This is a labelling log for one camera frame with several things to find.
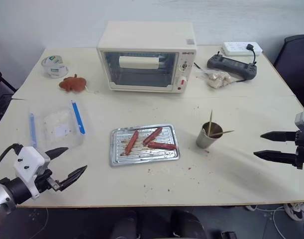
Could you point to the clear bag of bread pieces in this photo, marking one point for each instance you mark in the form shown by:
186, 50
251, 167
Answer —
219, 78

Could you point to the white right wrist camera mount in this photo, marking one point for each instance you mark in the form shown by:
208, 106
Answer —
303, 118

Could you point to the silver ribbed baking tray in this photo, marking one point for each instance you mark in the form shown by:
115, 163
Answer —
146, 155

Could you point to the grey handheld controller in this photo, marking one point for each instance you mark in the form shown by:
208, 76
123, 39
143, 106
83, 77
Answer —
231, 66

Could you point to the white and black sneaker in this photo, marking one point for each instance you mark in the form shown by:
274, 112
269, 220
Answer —
294, 211

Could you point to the black office chair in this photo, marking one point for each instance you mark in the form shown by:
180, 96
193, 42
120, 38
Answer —
294, 64

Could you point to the dark chair with frame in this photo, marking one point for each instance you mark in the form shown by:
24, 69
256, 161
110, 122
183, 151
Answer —
1, 94

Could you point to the clear container with blue clips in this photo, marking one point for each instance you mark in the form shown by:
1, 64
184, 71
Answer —
59, 124

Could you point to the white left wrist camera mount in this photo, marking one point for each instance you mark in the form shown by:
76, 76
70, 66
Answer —
27, 159

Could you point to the steel cup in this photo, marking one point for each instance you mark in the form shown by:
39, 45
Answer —
206, 140

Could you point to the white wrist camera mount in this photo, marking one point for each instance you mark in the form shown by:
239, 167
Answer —
27, 159
303, 118

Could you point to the dark rounded shape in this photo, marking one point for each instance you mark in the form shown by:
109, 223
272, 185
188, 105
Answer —
124, 226
186, 224

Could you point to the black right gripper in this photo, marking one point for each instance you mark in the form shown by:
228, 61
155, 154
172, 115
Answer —
302, 149

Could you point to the cream toaster oven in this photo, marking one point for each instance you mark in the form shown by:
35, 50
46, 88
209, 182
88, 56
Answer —
146, 35

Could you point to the wooden chopstick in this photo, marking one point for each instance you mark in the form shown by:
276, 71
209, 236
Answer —
210, 122
222, 133

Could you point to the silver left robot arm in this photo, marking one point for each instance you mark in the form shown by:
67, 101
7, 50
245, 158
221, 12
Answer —
2, 193

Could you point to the white power strip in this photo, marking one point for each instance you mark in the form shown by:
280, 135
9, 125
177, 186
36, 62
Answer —
235, 48

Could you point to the red sausage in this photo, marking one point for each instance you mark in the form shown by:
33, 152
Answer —
153, 135
131, 142
163, 146

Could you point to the red-brown leaf-shaped toy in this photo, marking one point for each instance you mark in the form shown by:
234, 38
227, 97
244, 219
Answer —
72, 83

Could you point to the clear tape roll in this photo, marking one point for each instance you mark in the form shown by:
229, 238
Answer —
53, 67

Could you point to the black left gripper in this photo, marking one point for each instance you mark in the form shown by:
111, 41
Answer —
43, 181

